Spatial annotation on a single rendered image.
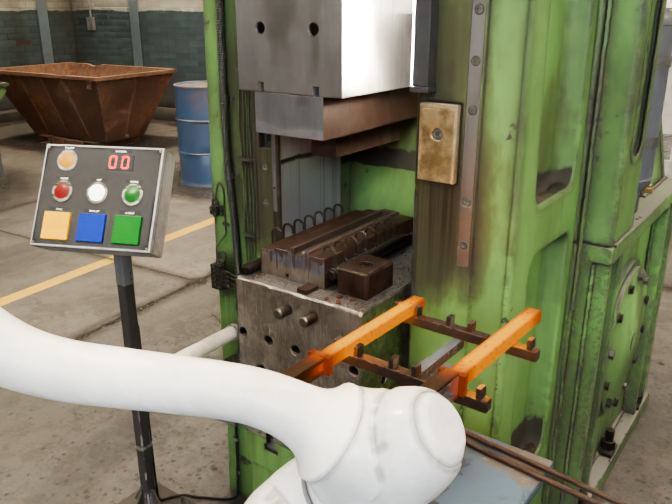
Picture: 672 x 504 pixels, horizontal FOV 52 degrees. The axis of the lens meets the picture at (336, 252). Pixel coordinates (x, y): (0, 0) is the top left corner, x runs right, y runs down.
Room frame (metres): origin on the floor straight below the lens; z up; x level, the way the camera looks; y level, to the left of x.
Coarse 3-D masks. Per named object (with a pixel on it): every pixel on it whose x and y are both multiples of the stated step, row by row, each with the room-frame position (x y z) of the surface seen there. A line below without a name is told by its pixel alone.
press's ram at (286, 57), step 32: (256, 0) 1.62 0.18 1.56; (288, 0) 1.57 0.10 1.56; (320, 0) 1.52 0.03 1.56; (352, 0) 1.51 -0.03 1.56; (384, 0) 1.61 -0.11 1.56; (256, 32) 1.62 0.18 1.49; (288, 32) 1.57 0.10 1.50; (320, 32) 1.52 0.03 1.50; (352, 32) 1.51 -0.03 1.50; (384, 32) 1.62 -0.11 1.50; (256, 64) 1.62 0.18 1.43; (288, 64) 1.57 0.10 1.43; (320, 64) 1.52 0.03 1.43; (352, 64) 1.51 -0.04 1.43; (384, 64) 1.62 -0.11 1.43; (320, 96) 1.52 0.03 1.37; (352, 96) 1.52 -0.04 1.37
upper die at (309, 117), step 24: (264, 96) 1.61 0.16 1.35; (288, 96) 1.57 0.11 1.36; (312, 96) 1.53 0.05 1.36; (360, 96) 1.63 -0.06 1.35; (384, 96) 1.71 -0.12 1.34; (408, 96) 1.81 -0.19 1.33; (264, 120) 1.61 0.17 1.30; (288, 120) 1.57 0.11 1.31; (312, 120) 1.53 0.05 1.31; (336, 120) 1.55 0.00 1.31; (360, 120) 1.63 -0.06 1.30; (384, 120) 1.72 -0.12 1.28
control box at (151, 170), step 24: (48, 144) 1.85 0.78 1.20; (48, 168) 1.81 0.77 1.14; (72, 168) 1.80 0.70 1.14; (96, 168) 1.79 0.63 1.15; (120, 168) 1.77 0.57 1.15; (144, 168) 1.77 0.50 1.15; (168, 168) 1.80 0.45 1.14; (48, 192) 1.78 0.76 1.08; (72, 192) 1.77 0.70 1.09; (120, 192) 1.74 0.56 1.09; (144, 192) 1.73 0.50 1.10; (168, 192) 1.79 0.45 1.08; (72, 216) 1.73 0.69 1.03; (144, 216) 1.70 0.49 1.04; (48, 240) 1.71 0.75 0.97; (72, 240) 1.70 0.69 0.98; (144, 240) 1.67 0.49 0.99
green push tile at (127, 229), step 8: (120, 216) 1.70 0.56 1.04; (128, 216) 1.70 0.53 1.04; (136, 216) 1.70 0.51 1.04; (120, 224) 1.69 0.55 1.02; (128, 224) 1.69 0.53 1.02; (136, 224) 1.68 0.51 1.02; (112, 232) 1.68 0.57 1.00; (120, 232) 1.68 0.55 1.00; (128, 232) 1.68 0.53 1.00; (136, 232) 1.67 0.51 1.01; (112, 240) 1.67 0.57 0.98; (120, 240) 1.67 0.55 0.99; (128, 240) 1.67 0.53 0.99; (136, 240) 1.66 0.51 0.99
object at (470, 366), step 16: (512, 320) 1.15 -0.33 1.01; (528, 320) 1.16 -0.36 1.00; (496, 336) 1.08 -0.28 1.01; (512, 336) 1.09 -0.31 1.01; (480, 352) 1.01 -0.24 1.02; (496, 352) 1.03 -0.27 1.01; (448, 368) 0.94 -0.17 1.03; (464, 368) 0.95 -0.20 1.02; (480, 368) 0.98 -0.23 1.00; (432, 384) 0.87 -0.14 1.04; (464, 384) 0.91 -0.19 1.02
